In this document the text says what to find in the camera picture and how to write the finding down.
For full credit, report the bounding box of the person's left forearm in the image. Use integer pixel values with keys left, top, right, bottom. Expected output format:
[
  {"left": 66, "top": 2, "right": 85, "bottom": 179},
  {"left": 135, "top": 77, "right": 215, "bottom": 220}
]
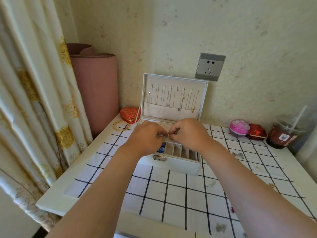
[{"left": 46, "top": 146, "right": 147, "bottom": 238}]

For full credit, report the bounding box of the red faceted gift box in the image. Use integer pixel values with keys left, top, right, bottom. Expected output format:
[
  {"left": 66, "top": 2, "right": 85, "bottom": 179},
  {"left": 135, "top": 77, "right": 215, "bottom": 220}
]
[{"left": 247, "top": 124, "right": 267, "bottom": 140}]

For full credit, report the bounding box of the grey wall socket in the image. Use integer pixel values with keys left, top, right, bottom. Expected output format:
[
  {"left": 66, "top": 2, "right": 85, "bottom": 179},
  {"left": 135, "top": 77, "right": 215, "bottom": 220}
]
[{"left": 194, "top": 53, "right": 226, "bottom": 82}]

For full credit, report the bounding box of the white wooden jewelry box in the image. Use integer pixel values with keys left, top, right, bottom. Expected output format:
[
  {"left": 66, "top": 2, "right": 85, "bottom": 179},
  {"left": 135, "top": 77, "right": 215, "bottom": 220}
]
[{"left": 135, "top": 73, "right": 209, "bottom": 176}]

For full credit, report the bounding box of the cream gold floral curtain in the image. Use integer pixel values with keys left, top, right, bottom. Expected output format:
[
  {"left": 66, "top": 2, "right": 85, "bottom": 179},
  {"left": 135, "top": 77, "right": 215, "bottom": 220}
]
[{"left": 0, "top": 0, "right": 93, "bottom": 232}]

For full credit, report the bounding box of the person's right hand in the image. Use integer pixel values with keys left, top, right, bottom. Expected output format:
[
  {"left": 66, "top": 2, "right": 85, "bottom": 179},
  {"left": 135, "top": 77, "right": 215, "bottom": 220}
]
[{"left": 168, "top": 118, "right": 216, "bottom": 153}]

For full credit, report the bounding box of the pink round trinket box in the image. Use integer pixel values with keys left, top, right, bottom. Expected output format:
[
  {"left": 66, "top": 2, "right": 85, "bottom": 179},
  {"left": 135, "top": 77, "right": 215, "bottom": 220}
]
[{"left": 229, "top": 119, "right": 251, "bottom": 137}]

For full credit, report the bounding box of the person's right forearm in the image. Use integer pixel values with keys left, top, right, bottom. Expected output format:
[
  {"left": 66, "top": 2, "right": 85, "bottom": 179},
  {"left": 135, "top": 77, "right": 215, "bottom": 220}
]
[{"left": 202, "top": 140, "right": 317, "bottom": 238}]

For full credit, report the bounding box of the white black-grid table cloth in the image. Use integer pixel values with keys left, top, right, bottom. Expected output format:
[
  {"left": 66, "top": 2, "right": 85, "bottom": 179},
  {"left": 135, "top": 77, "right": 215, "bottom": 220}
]
[{"left": 74, "top": 123, "right": 317, "bottom": 238}]

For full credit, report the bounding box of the white drinking straw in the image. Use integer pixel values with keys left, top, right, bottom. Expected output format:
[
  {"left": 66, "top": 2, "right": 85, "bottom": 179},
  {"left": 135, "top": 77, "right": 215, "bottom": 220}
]
[{"left": 292, "top": 105, "right": 308, "bottom": 129}]

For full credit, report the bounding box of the pink rolled mat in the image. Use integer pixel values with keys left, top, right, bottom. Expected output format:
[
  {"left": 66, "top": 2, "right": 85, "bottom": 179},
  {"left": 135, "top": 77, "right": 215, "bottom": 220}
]
[{"left": 66, "top": 43, "right": 119, "bottom": 139}]

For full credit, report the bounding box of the white padded headboard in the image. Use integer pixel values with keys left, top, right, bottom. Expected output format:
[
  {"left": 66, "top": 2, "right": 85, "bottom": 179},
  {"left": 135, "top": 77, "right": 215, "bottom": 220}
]
[{"left": 295, "top": 126, "right": 317, "bottom": 184}]

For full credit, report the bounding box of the thin gold bangle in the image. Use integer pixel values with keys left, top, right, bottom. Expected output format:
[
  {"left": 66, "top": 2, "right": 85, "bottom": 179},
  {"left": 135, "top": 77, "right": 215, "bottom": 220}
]
[{"left": 113, "top": 121, "right": 130, "bottom": 132}]

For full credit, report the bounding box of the person's left hand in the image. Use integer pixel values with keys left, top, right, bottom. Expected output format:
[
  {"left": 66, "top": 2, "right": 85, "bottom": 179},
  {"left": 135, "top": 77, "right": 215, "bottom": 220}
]
[{"left": 123, "top": 120, "right": 169, "bottom": 158}]

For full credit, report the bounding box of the clear plastic drink cup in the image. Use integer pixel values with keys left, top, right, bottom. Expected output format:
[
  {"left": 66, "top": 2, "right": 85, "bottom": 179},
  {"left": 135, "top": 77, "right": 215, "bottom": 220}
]
[{"left": 265, "top": 114, "right": 307, "bottom": 149}]

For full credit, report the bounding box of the red heart-shaped box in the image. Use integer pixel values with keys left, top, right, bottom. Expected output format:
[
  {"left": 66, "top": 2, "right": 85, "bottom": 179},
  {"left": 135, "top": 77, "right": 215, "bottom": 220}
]
[{"left": 120, "top": 107, "right": 142, "bottom": 124}]

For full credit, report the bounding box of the row of thin chain necklaces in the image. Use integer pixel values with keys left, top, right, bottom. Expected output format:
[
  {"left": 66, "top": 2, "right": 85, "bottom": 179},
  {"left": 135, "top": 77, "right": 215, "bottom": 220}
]
[{"left": 148, "top": 83, "right": 200, "bottom": 113}]

